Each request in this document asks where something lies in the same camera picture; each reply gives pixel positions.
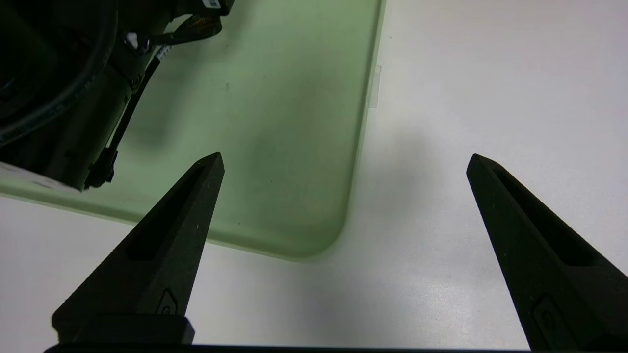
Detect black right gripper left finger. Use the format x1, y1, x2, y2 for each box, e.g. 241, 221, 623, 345
52, 152, 225, 342

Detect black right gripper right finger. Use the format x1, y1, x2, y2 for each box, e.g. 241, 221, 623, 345
466, 153, 628, 350

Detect light green plastic tray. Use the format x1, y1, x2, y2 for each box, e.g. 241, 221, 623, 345
0, 0, 386, 260

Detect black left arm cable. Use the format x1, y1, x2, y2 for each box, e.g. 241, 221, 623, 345
0, 0, 119, 147

